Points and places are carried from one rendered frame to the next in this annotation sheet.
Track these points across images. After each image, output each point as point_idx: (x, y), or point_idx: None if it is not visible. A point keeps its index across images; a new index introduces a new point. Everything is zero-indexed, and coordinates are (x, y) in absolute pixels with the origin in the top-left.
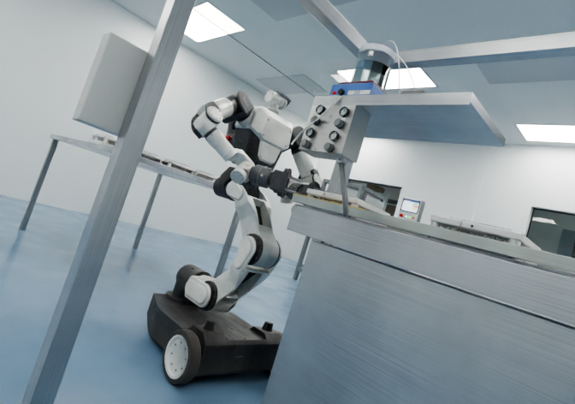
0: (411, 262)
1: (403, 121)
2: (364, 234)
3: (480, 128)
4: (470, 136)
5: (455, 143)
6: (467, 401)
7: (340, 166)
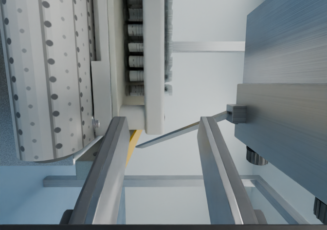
0: None
1: (299, 59)
2: None
3: (247, 56)
4: (257, 31)
5: None
6: None
7: (218, 119)
